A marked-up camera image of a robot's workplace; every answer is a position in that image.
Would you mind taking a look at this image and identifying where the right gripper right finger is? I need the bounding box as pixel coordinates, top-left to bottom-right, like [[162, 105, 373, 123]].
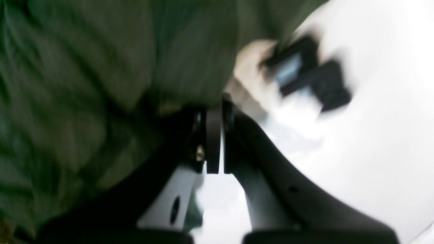
[[222, 96, 399, 244]]

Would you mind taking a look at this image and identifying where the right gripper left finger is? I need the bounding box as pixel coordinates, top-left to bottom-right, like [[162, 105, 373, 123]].
[[36, 108, 222, 244]]

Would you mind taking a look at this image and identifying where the dark green t-shirt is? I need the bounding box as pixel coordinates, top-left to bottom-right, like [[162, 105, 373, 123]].
[[1, 0, 324, 240]]

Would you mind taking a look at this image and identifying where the small black clip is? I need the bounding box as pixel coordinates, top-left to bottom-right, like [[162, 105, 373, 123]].
[[260, 36, 352, 112]]

